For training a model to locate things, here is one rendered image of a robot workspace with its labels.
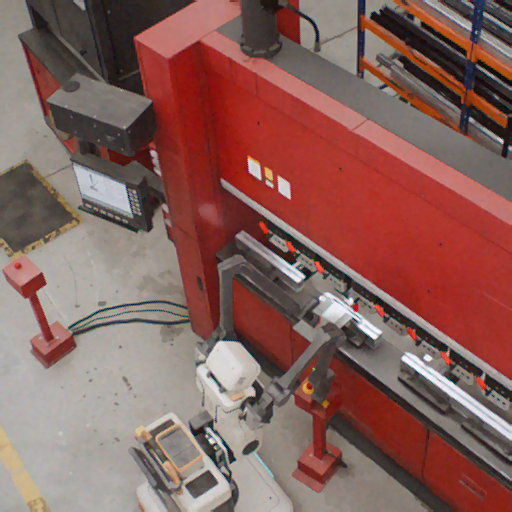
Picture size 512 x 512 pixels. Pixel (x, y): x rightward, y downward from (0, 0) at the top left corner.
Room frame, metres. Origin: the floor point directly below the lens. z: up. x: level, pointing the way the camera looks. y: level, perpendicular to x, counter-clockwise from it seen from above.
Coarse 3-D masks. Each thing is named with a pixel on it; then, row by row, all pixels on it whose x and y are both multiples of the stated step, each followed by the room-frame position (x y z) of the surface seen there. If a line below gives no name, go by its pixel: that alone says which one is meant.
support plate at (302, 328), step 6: (318, 306) 2.97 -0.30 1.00; (324, 306) 2.97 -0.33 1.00; (330, 306) 2.96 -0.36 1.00; (318, 312) 2.93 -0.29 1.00; (342, 318) 2.88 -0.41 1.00; (348, 318) 2.87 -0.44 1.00; (300, 324) 2.87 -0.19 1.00; (306, 324) 2.86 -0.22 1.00; (324, 324) 2.85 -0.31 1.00; (336, 324) 2.84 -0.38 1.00; (342, 324) 2.84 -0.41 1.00; (300, 330) 2.83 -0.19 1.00; (306, 330) 2.82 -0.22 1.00; (312, 330) 2.82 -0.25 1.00; (306, 336) 2.79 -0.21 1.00; (312, 336) 2.78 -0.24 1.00
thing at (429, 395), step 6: (402, 372) 2.57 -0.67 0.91; (408, 372) 2.57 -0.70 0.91; (402, 378) 2.54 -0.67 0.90; (414, 378) 2.53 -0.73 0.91; (408, 384) 2.50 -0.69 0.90; (414, 384) 2.49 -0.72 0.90; (420, 384) 2.49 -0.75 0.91; (414, 390) 2.47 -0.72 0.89; (420, 390) 2.46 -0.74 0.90; (426, 390) 2.45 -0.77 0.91; (432, 390) 2.45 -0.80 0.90; (426, 396) 2.42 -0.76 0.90; (432, 396) 2.41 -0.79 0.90; (438, 396) 2.41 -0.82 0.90; (432, 402) 2.38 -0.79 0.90; (444, 402) 2.37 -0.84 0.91; (438, 408) 2.35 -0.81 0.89; (444, 408) 2.34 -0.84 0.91; (450, 408) 2.35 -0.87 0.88
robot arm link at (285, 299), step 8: (248, 264) 2.82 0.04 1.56; (248, 272) 2.76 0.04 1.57; (256, 272) 2.79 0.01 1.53; (256, 280) 2.78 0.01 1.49; (264, 280) 2.79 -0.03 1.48; (264, 288) 2.77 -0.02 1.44; (272, 288) 2.78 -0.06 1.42; (280, 288) 2.81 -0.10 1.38; (272, 296) 2.76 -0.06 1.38; (280, 296) 2.77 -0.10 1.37; (288, 296) 2.78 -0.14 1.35; (280, 304) 2.75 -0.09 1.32; (288, 304) 2.75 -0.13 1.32; (296, 304) 2.76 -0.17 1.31
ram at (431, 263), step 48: (240, 96) 3.41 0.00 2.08; (240, 144) 3.44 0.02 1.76; (288, 144) 3.17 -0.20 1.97; (336, 192) 2.94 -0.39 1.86; (384, 192) 2.72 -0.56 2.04; (336, 240) 2.94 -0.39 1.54; (384, 240) 2.71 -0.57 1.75; (432, 240) 2.52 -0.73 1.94; (480, 240) 2.35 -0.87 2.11; (384, 288) 2.70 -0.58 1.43; (432, 288) 2.50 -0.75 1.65; (480, 288) 2.32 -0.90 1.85; (480, 336) 2.29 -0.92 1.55
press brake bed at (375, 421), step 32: (256, 320) 3.29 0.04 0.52; (288, 320) 3.08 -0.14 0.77; (256, 352) 3.40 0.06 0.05; (288, 352) 3.09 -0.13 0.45; (320, 352) 2.88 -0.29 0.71; (352, 384) 2.70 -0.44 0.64; (352, 416) 2.70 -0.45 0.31; (384, 416) 2.53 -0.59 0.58; (416, 416) 2.37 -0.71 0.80; (384, 448) 2.54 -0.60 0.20; (416, 448) 2.35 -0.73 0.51; (448, 448) 2.21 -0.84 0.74; (416, 480) 2.41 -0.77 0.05; (448, 480) 2.18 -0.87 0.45; (480, 480) 2.05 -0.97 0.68
